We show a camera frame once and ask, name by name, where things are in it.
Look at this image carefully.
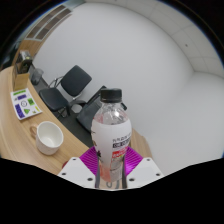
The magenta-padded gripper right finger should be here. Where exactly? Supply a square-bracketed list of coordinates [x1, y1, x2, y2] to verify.
[122, 146, 165, 189]

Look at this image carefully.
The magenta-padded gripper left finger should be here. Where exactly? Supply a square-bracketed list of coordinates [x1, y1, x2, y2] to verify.
[57, 147, 101, 189]

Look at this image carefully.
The clear bottle with pink drink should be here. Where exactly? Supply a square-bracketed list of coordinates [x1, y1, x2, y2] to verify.
[90, 87, 133, 184]

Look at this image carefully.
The wooden side desk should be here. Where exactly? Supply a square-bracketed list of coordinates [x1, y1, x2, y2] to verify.
[128, 128, 154, 159]

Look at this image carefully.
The white mug with orange print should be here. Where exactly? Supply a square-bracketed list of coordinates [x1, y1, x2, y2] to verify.
[29, 120, 65, 156]

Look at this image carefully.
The colourful sticker sheet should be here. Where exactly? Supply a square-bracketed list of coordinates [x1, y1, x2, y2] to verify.
[9, 87, 43, 121]

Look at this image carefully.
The black office chair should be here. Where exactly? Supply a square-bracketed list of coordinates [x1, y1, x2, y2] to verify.
[39, 64, 93, 118]

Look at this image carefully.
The grey waste bin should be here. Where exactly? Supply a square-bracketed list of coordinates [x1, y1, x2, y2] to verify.
[29, 68, 45, 86]

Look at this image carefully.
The brown cardboard box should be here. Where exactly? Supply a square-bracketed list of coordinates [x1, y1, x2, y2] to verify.
[13, 72, 31, 92]

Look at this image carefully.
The black box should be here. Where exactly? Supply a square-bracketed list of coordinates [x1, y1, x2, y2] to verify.
[16, 49, 34, 74]

